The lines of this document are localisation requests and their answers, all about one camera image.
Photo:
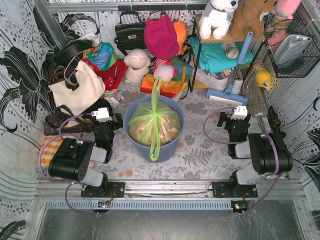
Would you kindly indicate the white round plush toy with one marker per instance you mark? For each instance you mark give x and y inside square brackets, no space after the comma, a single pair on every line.
[138,63]

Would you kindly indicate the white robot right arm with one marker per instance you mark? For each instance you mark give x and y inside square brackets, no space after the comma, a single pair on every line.
[268,154]

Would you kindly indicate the metal mop pole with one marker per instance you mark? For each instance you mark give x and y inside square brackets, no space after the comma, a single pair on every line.
[262,117]

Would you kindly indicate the magenta cloth bag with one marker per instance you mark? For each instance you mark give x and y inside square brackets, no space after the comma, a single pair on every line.
[160,38]

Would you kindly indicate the black round hat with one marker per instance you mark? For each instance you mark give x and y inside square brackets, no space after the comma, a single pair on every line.
[64,56]

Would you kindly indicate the brown plush dog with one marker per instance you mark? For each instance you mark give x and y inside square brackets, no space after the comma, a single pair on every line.
[247,16]

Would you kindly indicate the silver pouch in basket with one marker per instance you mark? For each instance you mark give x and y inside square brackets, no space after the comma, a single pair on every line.
[291,48]

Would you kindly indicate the rainbow striped bag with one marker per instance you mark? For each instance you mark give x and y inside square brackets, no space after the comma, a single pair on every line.
[176,85]

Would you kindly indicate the beige chenille mop head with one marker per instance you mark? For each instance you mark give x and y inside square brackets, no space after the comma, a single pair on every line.
[251,98]

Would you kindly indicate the orange plush toy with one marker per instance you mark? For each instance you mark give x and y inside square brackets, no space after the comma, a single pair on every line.
[181,33]

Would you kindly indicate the pink faced plush doll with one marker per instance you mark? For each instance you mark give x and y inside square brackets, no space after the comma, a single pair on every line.
[164,69]

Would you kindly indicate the yellow plush duck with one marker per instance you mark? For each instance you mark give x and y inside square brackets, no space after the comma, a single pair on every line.
[262,75]

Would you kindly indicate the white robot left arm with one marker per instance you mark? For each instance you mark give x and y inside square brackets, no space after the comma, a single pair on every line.
[73,157]

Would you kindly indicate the orange checkered cloth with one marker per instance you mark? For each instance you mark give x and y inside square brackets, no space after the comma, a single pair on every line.
[50,150]

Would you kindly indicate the pink plush toy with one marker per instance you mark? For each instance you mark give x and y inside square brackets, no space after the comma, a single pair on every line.
[283,13]

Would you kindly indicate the white husky plush dog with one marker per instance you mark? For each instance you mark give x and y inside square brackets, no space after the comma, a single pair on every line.
[216,18]

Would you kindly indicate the green plastic trash bag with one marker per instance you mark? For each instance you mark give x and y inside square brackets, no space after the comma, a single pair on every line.
[155,125]

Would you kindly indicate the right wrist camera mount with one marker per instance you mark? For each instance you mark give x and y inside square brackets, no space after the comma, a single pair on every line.
[239,113]

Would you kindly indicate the teal folded towel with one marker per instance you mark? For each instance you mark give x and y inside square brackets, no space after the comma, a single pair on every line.
[213,58]

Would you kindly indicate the colourful striped bag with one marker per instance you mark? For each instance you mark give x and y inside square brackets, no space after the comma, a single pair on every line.
[101,57]

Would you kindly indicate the white sneaker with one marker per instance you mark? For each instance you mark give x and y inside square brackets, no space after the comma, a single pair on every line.
[205,81]

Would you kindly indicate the pink pencil case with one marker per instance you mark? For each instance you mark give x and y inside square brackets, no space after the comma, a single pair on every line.
[91,164]

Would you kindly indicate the black leather handbag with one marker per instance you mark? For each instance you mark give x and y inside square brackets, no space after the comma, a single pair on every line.
[130,36]

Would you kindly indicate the small wooden shelf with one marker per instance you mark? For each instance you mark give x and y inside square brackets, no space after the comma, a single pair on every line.
[226,39]

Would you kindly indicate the black wire basket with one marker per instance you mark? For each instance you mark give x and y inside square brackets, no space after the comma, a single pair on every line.
[301,66]

